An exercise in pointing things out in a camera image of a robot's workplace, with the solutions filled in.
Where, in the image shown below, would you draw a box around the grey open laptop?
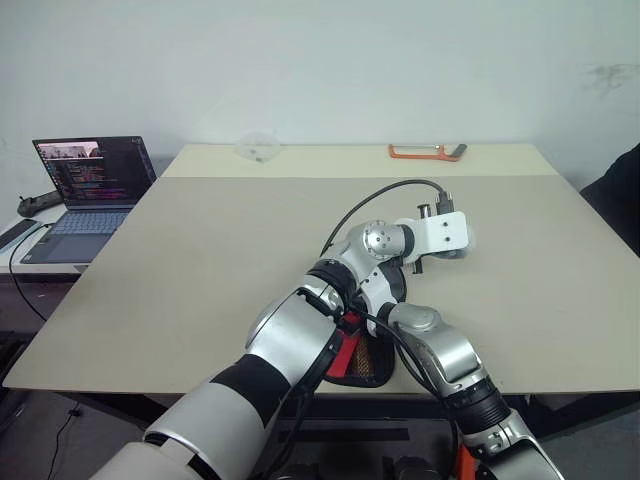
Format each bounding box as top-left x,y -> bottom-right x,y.
20,134 -> 159,266

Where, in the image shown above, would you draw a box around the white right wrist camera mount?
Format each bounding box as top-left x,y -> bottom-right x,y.
356,262 -> 402,335

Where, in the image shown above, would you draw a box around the black laptop power cable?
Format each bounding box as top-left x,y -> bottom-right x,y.
8,224 -> 54,322

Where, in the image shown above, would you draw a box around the black handheld remote controller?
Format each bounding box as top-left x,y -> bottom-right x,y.
16,191 -> 62,219

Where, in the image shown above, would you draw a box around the thin black floor cable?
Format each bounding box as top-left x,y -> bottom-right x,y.
51,393 -> 85,480

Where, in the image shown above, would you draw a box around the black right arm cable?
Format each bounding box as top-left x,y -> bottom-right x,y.
349,304 -> 464,480

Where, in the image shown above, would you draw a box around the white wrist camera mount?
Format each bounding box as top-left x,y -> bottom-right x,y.
356,262 -> 402,335
394,209 -> 477,263

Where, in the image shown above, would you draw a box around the red orange clamp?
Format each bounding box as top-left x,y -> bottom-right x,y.
456,441 -> 482,480

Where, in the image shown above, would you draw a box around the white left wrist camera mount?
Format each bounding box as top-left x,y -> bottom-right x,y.
394,209 -> 477,263

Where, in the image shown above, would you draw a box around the clear crumpled plastic bag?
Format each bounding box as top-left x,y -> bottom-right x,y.
234,130 -> 282,164

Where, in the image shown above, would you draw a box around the orange hacksaw with black handle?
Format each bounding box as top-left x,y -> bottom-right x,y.
388,142 -> 469,163

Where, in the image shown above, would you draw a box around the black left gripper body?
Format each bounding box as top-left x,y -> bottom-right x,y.
412,249 -> 468,276

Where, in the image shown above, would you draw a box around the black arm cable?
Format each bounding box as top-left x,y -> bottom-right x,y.
262,179 -> 457,480
349,304 -> 464,480

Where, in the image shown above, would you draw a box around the black smartphone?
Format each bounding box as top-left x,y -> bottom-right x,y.
0,219 -> 40,251

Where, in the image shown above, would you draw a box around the black table frame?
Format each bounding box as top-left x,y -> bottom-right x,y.
0,387 -> 640,441

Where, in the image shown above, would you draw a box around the dark chair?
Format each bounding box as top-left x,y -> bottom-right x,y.
578,141 -> 640,260

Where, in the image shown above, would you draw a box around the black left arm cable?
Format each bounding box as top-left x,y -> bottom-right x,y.
262,179 -> 457,480

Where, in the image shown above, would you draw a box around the black mesh racket bag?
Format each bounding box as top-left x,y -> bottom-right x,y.
323,257 -> 408,390

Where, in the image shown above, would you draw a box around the black tape strip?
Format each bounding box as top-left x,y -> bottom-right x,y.
283,426 -> 411,442

